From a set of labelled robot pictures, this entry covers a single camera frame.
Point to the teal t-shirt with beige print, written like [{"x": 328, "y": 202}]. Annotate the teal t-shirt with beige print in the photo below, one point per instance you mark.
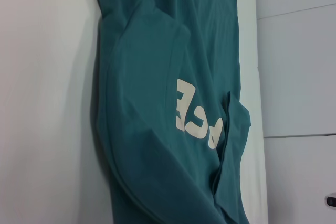
[{"x": 157, "y": 103}]

